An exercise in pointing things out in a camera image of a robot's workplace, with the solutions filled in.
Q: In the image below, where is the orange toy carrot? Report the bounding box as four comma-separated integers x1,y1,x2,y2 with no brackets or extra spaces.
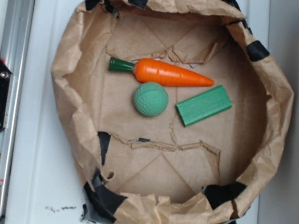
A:
108,57,215,87

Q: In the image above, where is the green rectangular block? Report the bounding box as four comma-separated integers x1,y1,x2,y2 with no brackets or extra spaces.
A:
176,85,233,127

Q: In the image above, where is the aluminium extrusion rail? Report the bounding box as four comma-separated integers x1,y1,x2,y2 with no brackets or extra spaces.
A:
0,0,35,224

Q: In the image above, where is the brown paper bag tray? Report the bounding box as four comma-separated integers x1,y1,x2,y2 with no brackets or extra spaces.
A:
51,0,294,224

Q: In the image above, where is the green foam ball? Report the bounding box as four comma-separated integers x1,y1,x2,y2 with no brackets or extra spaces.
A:
133,82,169,117

